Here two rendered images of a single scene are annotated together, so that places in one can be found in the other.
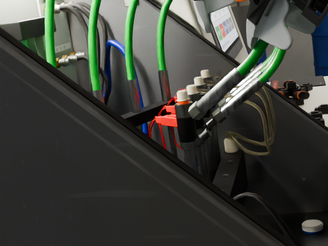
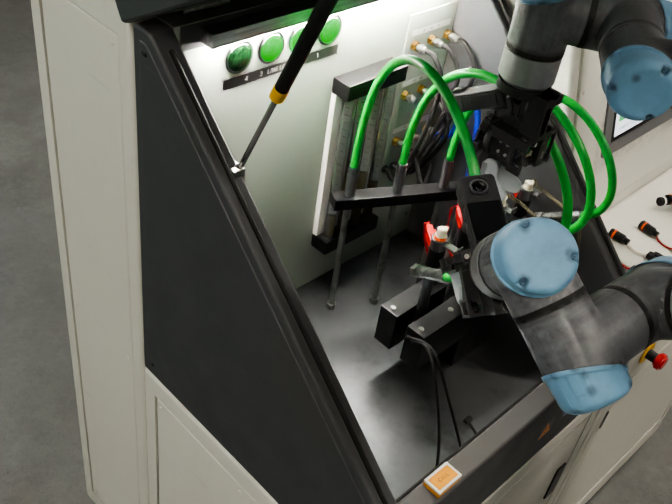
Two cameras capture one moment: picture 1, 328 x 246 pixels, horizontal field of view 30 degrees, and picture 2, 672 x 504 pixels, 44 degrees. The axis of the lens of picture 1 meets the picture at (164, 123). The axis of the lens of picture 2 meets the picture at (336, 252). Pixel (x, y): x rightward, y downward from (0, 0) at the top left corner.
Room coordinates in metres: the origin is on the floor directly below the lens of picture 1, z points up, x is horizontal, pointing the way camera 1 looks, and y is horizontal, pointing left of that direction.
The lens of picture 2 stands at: (-0.11, -0.36, 1.94)
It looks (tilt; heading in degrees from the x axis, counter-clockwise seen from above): 39 degrees down; 27
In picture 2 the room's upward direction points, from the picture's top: 9 degrees clockwise
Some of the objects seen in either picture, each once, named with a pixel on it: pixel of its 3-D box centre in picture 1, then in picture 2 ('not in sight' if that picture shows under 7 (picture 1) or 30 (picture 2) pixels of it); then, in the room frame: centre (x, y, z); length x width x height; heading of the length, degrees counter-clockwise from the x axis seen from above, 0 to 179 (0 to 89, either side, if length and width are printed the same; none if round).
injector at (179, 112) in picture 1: (199, 169); (432, 289); (0.90, -0.04, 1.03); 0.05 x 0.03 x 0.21; 77
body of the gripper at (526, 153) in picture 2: not in sight; (517, 121); (0.89, -0.10, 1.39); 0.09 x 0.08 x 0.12; 77
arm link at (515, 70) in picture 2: not in sight; (530, 64); (0.89, -0.10, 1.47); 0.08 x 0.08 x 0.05
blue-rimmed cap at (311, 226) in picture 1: (312, 226); not in sight; (1.07, -0.25, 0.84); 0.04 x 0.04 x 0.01
